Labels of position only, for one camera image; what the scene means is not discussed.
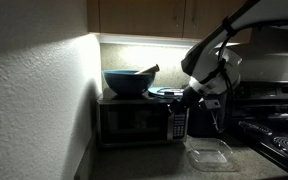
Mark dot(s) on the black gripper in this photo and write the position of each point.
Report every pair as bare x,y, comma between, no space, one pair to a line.
189,98

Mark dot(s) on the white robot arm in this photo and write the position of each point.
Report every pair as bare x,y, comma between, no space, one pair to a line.
214,66

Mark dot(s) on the black steel microwave body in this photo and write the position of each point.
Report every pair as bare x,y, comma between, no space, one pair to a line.
179,125

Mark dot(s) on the light blue plate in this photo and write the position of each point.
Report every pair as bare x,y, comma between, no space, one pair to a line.
160,91

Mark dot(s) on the wooden pestle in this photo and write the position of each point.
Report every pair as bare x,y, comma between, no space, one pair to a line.
149,69

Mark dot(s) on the clear glass container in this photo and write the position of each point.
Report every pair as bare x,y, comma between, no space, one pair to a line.
209,153

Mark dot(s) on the blue bowl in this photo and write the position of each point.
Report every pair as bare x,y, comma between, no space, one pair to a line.
128,82

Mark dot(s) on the under-cabinet light strip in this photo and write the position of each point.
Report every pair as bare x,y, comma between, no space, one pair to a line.
144,40

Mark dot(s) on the black electric stove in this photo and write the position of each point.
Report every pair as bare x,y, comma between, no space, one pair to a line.
277,110

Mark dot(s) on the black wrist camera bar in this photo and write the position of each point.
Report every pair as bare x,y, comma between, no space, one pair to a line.
210,104

